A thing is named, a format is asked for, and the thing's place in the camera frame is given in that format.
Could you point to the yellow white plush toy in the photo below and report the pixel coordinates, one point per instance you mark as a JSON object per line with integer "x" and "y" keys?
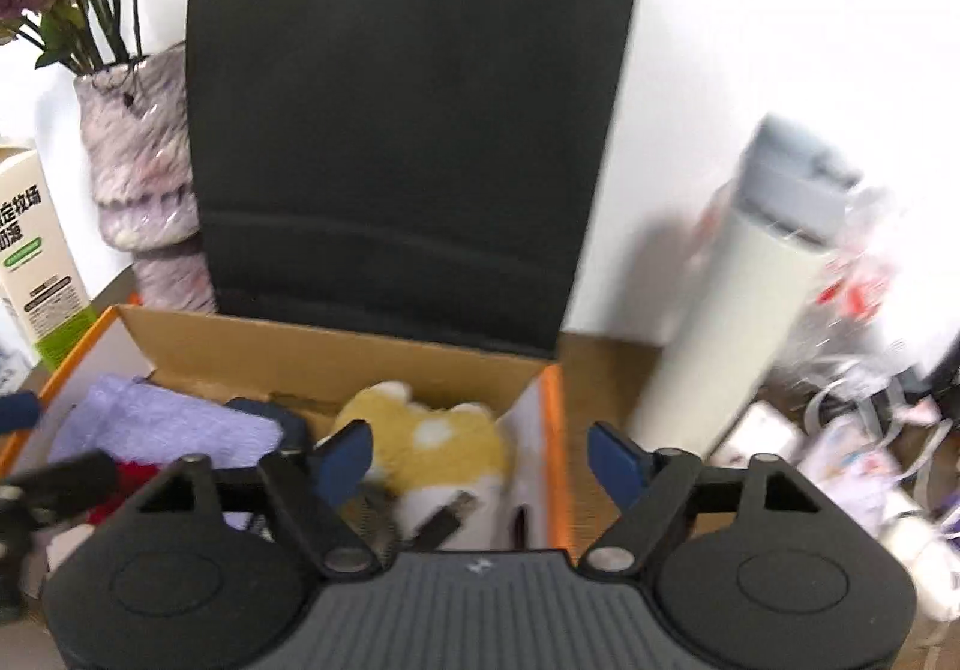
{"x": 442, "y": 437}

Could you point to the black paper bag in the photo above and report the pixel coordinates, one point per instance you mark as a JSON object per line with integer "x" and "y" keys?
{"x": 405, "y": 115}

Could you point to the small light blue box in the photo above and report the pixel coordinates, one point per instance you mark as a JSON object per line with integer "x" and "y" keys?
{"x": 847, "y": 460}

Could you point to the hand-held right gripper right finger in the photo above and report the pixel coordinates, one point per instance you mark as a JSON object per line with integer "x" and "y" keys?
{"x": 609, "y": 456}

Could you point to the purple mottled vase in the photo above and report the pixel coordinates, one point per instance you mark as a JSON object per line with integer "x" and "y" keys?
{"x": 139, "y": 152}

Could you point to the white green milk carton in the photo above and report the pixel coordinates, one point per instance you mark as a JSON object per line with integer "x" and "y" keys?
{"x": 37, "y": 250}

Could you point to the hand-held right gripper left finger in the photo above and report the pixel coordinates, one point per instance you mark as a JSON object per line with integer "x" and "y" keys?
{"x": 346, "y": 460}

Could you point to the red cloth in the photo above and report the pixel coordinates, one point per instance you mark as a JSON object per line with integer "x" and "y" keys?
{"x": 135, "y": 479}

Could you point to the dark blue cloth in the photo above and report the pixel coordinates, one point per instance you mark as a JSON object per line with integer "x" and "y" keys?
{"x": 262, "y": 415}

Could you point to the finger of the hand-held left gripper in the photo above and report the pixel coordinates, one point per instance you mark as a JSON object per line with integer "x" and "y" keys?
{"x": 60, "y": 481}
{"x": 15, "y": 411}

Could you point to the red cardboard box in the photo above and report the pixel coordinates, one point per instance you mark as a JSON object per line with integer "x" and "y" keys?
{"x": 300, "y": 347}

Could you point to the purple knit pouch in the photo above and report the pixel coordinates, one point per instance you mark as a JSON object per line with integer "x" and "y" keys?
{"x": 150, "y": 415}

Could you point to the white charger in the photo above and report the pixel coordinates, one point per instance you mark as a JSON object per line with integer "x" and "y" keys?
{"x": 757, "y": 431}

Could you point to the white thermos bottle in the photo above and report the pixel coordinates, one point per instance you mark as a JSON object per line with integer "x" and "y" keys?
{"x": 735, "y": 310}

